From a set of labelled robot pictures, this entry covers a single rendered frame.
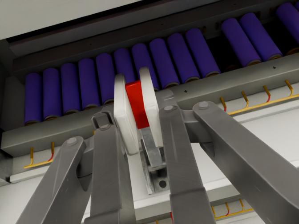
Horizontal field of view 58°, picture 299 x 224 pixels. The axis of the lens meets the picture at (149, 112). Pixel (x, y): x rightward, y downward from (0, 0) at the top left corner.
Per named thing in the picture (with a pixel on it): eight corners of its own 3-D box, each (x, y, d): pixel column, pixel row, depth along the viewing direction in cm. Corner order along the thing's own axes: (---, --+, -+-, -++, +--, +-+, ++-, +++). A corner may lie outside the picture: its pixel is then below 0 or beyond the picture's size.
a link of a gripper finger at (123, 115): (139, 154, 17) (128, 157, 17) (133, 104, 23) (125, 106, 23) (126, 113, 15) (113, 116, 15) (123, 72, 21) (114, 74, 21)
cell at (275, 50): (253, 23, 30) (281, 65, 27) (238, 28, 30) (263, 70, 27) (256, 10, 29) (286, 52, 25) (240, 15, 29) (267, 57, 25)
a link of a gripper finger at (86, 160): (126, 165, 15) (74, 179, 15) (123, 120, 19) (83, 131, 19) (118, 144, 14) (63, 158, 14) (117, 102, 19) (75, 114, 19)
